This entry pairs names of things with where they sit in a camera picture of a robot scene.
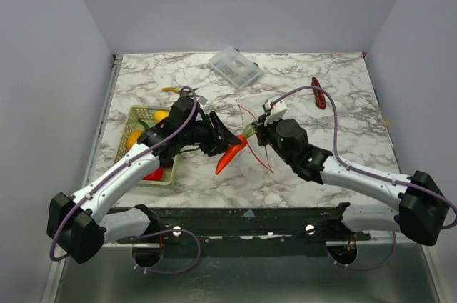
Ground clear plastic parts box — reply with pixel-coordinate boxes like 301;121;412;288
209;47;263;89

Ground yellow handled pliers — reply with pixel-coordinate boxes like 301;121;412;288
161;87;193;96

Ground purple cable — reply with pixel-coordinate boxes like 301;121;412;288
49;86;201;275
269;85;457;271

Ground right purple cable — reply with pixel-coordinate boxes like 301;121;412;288
269;85;457;271

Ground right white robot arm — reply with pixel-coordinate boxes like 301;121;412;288
253;116;450;246

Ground orange toy fruit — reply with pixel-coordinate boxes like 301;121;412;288
126;129;142;150

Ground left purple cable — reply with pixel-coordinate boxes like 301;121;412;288
49;86;201;275

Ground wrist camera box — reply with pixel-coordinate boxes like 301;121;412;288
263;97;287;125
197;96;208;108

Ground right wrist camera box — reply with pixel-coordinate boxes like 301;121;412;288
263;97;287;125

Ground yellow toy squash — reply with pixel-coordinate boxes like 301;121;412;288
153;110;169;122

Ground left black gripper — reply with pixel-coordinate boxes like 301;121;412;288
181;111;241;156

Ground orange toy carrot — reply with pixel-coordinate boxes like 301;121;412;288
215;124;256;175

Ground black mounting base rail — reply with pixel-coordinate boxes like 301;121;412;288
120;203;353;258

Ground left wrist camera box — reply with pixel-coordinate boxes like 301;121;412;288
197;96;208;108

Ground clear zip top bag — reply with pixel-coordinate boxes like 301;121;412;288
236;94;309;185

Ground red black utility knife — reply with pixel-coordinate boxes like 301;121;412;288
311;76;326;110

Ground pale green plastic basket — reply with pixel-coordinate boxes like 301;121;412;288
116;105;179;187

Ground red toy tomato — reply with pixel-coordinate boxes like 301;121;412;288
143;167;164;182

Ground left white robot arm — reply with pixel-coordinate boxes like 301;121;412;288
46;97;241;264

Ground green toy chili pepper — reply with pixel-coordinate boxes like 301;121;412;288
138;119;150;130

